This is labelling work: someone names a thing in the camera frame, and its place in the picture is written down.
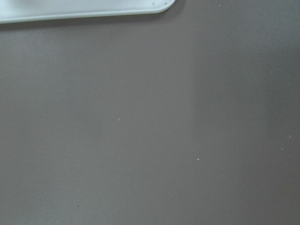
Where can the cream plastic serving tray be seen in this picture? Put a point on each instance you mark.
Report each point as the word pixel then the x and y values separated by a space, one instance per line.
pixel 18 11

